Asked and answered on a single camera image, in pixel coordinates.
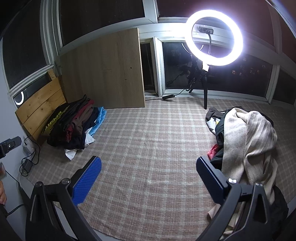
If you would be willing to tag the pine plank panel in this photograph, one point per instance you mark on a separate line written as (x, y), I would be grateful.
(39, 109)

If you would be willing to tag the black power adapter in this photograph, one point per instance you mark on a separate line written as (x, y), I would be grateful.
(26, 165)

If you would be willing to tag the black tripod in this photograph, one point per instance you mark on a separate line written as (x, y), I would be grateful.
(205, 92)

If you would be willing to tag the stack of folded clothes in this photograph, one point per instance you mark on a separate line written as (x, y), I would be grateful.
(69, 125)

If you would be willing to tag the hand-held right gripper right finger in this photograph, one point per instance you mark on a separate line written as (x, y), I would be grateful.
(209, 178)

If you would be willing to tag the white window frame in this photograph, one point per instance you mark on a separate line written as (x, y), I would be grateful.
(150, 11)

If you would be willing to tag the person's left hand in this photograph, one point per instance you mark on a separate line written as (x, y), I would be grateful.
(2, 194)

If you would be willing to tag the plaid blanket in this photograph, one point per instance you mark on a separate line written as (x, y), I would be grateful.
(148, 150)

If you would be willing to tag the black gooseneck phone holder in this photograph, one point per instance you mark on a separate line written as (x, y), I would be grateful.
(206, 29)

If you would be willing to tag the olive and white garment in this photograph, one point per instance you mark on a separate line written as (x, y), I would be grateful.
(211, 124)

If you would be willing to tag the light wood board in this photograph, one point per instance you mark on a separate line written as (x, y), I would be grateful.
(104, 69)

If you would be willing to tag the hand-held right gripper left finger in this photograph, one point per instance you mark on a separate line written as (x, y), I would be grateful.
(87, 179)

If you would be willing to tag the cream knit sweater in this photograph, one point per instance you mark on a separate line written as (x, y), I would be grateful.
(249, 139)

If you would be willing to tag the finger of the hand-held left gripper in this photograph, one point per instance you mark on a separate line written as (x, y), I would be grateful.
(12, 141)

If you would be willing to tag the red garment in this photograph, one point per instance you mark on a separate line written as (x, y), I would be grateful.
(213, 151)

